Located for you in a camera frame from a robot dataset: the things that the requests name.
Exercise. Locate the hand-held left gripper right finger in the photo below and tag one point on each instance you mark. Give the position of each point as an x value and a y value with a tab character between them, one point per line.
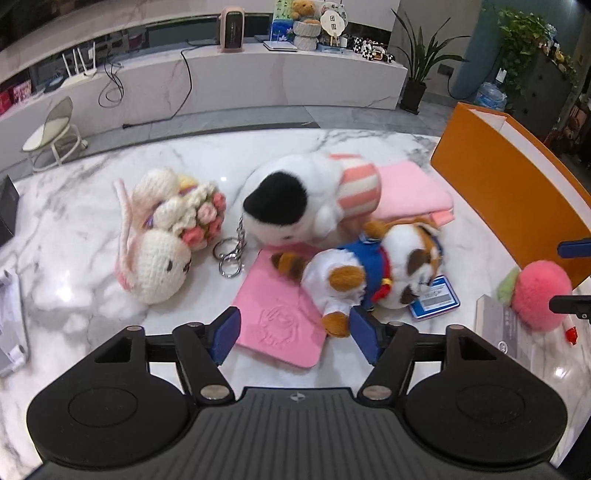
364	334

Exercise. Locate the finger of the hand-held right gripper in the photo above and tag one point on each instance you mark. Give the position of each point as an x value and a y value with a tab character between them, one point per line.
572	305
576	249

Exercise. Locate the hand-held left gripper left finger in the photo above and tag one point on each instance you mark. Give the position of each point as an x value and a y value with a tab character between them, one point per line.
226	334

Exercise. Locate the pink fluffy peach plush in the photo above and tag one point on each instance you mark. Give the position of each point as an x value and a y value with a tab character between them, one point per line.
542	295

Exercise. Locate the calico cat plush toy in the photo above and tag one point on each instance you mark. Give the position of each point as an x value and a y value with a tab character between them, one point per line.
351	272

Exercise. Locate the orange box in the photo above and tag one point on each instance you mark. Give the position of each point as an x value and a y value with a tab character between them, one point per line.
503	184

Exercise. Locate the small red object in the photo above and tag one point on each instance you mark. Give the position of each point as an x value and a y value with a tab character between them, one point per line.
571	334

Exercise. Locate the pink embossed pouch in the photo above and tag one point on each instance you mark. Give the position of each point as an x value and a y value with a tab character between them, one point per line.
277	318

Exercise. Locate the silver booklet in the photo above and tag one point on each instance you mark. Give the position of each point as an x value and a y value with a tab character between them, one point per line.
503	327

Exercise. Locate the blue-framed card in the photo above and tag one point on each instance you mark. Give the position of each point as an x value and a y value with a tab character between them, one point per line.
438	300

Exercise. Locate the crochet bunny with bouquet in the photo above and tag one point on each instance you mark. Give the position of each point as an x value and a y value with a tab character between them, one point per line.
157	258

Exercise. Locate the pink folded cloth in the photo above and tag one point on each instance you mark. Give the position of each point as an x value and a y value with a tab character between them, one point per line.
411	194

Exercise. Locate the black and white plush toy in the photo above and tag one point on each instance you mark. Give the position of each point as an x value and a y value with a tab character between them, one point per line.
295	194

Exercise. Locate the grey cabinet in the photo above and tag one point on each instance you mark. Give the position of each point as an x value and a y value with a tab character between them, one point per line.
545	92

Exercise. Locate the blue water bottle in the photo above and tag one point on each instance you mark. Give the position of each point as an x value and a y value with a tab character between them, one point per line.
490	97

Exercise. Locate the leafy green plant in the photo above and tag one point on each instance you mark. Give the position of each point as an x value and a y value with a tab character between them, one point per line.
521	41

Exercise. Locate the grey tray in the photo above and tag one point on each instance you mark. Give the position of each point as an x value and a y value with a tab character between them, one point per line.
11	323

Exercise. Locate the long-leaf potted plant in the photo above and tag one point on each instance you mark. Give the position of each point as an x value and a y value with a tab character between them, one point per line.
413	92

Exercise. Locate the dark box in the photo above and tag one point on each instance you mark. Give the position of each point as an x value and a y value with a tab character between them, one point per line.
7	212

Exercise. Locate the white marble console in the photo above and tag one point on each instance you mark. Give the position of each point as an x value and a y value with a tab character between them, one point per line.
277	78

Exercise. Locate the white chair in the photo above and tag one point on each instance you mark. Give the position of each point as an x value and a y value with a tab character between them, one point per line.
51	124

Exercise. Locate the black and white patterned toys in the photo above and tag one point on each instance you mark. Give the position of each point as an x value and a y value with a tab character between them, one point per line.
371	48

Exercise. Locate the silver laptop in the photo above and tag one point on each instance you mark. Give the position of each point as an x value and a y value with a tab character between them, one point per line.
280	45

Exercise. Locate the white router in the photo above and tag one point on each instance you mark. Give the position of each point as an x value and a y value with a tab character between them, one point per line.
74	81

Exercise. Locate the pink heater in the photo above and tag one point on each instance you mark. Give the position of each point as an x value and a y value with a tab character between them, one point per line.
232	27

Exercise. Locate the round white fan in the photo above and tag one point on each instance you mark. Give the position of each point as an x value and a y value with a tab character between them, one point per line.
333	23

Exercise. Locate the blue picture box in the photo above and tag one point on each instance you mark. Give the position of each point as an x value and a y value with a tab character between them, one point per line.
280	23

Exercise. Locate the brown teddy bear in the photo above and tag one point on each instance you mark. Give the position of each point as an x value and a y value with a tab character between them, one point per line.
304	9

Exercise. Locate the wall socket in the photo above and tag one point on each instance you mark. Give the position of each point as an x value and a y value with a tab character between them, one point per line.
446	70

